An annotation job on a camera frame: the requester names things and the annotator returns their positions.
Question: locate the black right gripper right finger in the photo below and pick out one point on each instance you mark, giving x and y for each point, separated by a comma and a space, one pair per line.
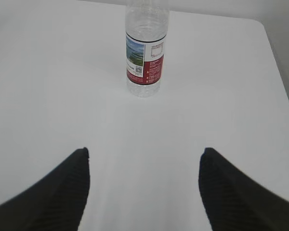
235, 202

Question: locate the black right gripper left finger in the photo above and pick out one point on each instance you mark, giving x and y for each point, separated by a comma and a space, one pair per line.
54, 203

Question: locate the clear plastic water bottle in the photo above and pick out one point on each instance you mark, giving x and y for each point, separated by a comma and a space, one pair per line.
146, 27

